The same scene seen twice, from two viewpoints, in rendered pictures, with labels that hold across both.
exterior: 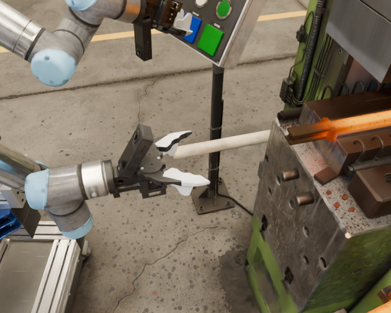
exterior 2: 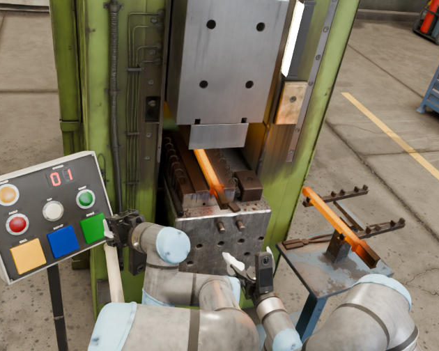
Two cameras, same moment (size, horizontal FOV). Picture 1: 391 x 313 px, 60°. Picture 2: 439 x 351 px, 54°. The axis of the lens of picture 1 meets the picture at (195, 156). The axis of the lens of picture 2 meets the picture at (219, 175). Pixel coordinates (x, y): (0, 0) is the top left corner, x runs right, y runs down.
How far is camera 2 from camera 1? 1.26 m
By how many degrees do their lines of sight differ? 70
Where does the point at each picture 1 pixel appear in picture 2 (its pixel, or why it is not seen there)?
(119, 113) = not seen: outside the picture
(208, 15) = (73, 216)
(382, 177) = (248, 182)
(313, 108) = (190, 191)
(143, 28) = not seen: hidden behind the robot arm
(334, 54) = (143, 163)
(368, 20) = (224, 129)
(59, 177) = (287, 322)
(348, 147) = (230, 186)
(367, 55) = (229, 142)
